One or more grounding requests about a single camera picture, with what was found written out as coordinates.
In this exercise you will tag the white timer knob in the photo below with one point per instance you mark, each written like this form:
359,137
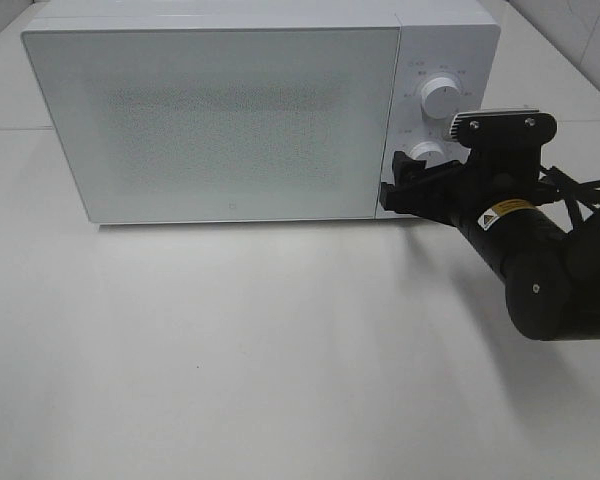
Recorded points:
428,151

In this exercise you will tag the white microwave oven body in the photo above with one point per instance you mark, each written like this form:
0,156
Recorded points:
456,38

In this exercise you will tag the upper white power knob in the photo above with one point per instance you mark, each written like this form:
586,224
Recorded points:
440,96

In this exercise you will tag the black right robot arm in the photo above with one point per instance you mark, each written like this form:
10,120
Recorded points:
554,300

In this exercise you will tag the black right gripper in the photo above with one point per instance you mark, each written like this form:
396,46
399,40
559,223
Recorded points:
493,199

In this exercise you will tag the white microwave door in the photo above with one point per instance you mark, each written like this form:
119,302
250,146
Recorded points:
217,126

